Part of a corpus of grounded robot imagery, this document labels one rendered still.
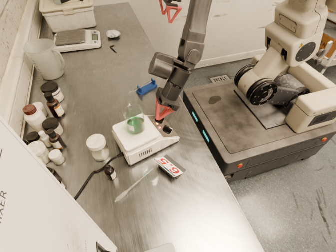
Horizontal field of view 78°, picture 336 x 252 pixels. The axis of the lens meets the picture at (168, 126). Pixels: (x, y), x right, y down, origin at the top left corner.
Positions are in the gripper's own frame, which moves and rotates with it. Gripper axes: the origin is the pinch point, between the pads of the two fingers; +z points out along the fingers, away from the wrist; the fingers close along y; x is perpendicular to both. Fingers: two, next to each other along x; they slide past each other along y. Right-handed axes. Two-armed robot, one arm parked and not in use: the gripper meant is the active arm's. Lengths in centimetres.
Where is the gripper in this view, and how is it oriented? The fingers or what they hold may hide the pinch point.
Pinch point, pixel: (158, 117)
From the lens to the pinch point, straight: 75.4
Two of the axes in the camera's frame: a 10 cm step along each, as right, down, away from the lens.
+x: 8.9, 2.3, 4.0
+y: 1.9, 6.0, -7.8
